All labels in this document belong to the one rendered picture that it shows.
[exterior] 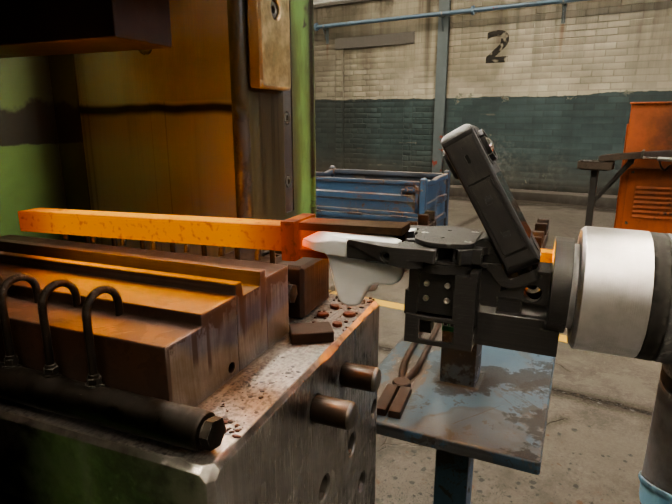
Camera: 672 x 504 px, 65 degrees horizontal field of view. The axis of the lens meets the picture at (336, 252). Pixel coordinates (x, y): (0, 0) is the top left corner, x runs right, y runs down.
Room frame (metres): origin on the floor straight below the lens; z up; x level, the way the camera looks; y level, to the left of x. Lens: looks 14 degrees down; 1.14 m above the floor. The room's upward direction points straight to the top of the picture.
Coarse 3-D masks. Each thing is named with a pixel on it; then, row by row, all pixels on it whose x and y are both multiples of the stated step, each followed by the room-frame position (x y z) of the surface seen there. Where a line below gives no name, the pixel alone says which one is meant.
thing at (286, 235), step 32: (32, 224) 0.56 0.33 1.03; (64, 224) 0.54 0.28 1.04; (96, 224) 0.52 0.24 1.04; (128, 224) 0.51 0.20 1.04; (160, 224) 0.49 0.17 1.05; (192, 224) 0.48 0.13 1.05; (224, 224) 0.47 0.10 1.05; (256, 224) 0.46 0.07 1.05; (288, 224) 0.43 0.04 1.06; (320, 224) 0.43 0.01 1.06; (352, 224) 0.43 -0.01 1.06; (384, 224) 0.42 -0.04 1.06; (288, 256) 0.43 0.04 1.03; (320, 256) 0.43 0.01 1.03
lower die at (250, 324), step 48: (0, 240) 0.63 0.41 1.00; (48, 240) 0.66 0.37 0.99; (144, 288) 0.47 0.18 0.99; (192, 288) 0.47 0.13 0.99; (240, 288) 0.46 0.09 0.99; (0, 336) 0.42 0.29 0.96; (96, 336) 0.38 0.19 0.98; (144, 336) 0.38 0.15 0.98; (192, 336) 0.39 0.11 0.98; (240, 336) 0.45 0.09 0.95; (144, 384) 0.37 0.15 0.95; (192, 384) 0.39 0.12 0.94
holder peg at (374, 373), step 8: (344, 368) 0.53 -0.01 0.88; (352, 368) 0.52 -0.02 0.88; (360, 368) 0.52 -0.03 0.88; (368, 368) 0.52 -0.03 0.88; (376, 368) 0.52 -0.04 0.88; (344, 376) 0.52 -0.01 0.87; (352, 376) 0.52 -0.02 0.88; (360, 376) 0.51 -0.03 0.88; (368, 376) 0.51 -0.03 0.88; (376, 376) 0.51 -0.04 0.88; (344, 384) 0.52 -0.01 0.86; (352, 384) 0.52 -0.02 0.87; (360, 384) 0.51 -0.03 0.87; (368, 384) 0.51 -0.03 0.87; (376, 384) 0.51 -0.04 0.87
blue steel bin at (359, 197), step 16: (320, 176) 4.89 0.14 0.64; (336, 176) 5.10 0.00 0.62; (352, 176) 5.03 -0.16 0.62; (368, 176) 4.96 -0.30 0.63; (384, 176) 4.88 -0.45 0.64; (400, 176) 4.81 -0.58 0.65; (416, 176) 4.74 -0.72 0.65; (432, 176) 4.67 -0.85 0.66; (448, 176) 4.61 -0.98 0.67; (320, 192) 4.36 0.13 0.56; (336, 192) 4.30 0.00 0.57; (352, 192) 4.24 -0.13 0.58; (368, 192) 4.19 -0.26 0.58; (384, 192) 4.13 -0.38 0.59; (400, 192) 4.07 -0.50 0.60; (416, 192) 4.00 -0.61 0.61; (432, 192) 4.22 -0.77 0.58; (448, 192) 4.62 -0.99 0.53; (320, 208) 4.36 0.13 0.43; (336, 208) 4.29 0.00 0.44; (352, 208) 4.24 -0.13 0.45; (368, 208) 4.18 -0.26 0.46; (384, 208) 4.13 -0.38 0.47; (400, 208) 4.07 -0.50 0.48; (416, 208) 4.00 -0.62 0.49; (432, 208) 4.24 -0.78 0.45
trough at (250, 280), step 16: (48, 256) 0.59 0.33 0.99; (64, 256) 0.58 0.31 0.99; (80, 256) 0.57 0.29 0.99; (96, 256) 0.57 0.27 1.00; (112, 256) 0.56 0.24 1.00; (128, 256) 0.55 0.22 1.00; (176, 272) 0.53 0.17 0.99; (192, 272) 0.52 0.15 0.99; (208, 272) 0.51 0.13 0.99; (224, 272) 0.50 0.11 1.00; (240, 272) 0.50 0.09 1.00; (256, 272) 0.49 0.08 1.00
